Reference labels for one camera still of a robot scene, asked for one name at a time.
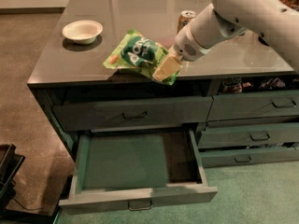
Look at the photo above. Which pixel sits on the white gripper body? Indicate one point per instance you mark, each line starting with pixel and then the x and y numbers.
pixel 186 48

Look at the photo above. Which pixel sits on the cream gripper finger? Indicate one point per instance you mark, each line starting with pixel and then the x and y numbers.
pixel 169 66

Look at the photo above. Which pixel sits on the green rice chip bag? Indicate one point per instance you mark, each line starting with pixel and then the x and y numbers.
pixel 141 55

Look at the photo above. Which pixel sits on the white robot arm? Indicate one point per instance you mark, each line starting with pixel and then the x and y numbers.
pixel 274 22

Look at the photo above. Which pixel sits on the top right drawer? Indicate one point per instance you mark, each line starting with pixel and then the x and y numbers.
pixel 253 105

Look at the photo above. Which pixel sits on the top left drawer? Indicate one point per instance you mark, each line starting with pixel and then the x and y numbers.
pixel 172 111

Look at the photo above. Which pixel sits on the dark snack bag in shelf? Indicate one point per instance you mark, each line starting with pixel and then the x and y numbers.
pixel 273 83

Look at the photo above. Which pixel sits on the bottom right drawer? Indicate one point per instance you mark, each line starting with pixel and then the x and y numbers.
pixel 249 156

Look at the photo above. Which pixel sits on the open middle left drawer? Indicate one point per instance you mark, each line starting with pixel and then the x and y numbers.
pixel 137 171

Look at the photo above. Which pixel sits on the gold soda can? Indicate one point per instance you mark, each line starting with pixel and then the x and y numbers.
pixel 185 17

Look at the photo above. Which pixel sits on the white paper bowl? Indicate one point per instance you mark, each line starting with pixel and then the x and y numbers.
pixel 82 32

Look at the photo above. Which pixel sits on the black equipment on floor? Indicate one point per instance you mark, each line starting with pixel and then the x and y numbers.
pixel 10 163

